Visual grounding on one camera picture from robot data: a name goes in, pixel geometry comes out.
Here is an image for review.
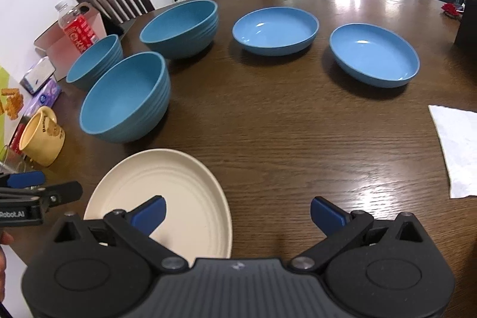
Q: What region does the white blue tissue pack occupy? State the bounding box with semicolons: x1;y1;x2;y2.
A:
20;56;56;93

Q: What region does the red label drink bottle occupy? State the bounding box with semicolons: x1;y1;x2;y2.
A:
55;0;99;54

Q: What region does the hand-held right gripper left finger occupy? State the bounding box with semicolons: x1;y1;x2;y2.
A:
54;195;189;273

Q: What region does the white paper napkin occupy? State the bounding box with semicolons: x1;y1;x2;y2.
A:
428;105;477;199

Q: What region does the blue shallow plate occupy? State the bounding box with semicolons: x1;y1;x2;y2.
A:
329;24;421;88
232;7;320;56

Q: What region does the person's left hand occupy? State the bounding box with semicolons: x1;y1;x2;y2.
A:
0;232;16;291

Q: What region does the blue ribbed bowl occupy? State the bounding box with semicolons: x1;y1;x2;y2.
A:
140;0;219;60
66;35;123;91
79;52;171;143

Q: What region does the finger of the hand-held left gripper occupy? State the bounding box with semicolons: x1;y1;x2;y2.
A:
0;171;46;189
0;181;83;211

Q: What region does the red box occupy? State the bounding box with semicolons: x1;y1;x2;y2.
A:
7;122;28;155

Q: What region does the clear glass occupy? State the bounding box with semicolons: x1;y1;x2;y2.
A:
0;145;30;174

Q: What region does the purple tissue pack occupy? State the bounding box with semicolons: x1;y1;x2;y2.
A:
24;79;62;114

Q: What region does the dark flat object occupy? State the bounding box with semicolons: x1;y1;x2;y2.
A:
104;14;134;40

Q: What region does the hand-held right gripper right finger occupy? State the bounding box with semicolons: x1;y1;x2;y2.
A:
289;196;424;274

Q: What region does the yellow printed mug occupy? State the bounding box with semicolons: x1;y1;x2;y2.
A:
18;106;66;167

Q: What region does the pink cardboard box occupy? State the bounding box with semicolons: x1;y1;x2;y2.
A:
33;2;107;75

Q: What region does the cream ribbed plate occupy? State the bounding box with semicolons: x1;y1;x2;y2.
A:
84;148;233;259

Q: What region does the red flower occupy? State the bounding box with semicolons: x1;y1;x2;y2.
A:
441;2;464;18

